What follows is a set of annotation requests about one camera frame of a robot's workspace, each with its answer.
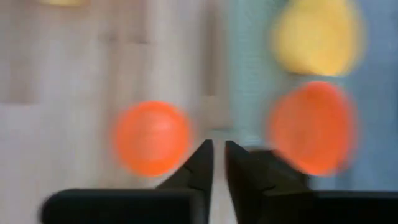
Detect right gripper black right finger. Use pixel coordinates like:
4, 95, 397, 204
224, 139, 398, 224

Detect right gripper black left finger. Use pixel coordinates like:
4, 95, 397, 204
40, 139, 215, 224

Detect orange-red plastic mini bowl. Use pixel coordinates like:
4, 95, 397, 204
111, 100, 193, 178
267, 80, 358, 177

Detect yellow plastic mini bowl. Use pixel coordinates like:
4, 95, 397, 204
270, 0, 364, 77

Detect green perforated metal shelf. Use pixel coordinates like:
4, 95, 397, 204
228, 0, 398, 191

